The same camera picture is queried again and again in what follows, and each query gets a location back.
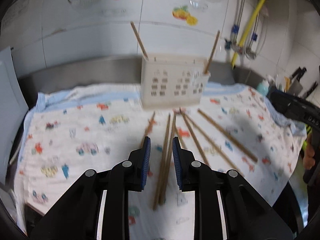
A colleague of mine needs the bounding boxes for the wooden chopstick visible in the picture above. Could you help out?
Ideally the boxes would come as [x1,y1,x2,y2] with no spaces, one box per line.
[130,21,148,59]
[197,108,258,163]
[159,113,176,205]
[140,111,156,148]
[152,114,171,211]
[203,30,221,75]
[179,108,209,166]
[181,112,244,175]

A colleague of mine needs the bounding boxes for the white patterned cloth mat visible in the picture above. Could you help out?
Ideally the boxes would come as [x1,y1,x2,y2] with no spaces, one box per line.
[14,82,306,239]

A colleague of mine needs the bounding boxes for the yellow gas hose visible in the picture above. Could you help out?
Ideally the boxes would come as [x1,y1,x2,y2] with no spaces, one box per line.
[230,0,270,69]

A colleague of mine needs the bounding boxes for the right hand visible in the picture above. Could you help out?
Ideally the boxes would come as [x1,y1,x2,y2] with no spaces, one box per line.
[303,133,315,170]

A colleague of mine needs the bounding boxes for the beige plastic utensil holder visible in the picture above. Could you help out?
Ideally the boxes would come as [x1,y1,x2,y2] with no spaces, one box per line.
[140,54,210,108]

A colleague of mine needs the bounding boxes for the metal braided water hose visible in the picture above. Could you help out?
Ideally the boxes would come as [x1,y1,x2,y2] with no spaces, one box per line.
[229,0,249,51]
[245,12,263,61]

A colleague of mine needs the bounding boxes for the teal soap bottle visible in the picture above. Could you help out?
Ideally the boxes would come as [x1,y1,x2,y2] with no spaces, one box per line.
[256,79,270,96]

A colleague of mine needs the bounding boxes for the black knife rack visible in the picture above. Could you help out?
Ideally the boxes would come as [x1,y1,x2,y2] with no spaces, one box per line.
[285,66,319,98]

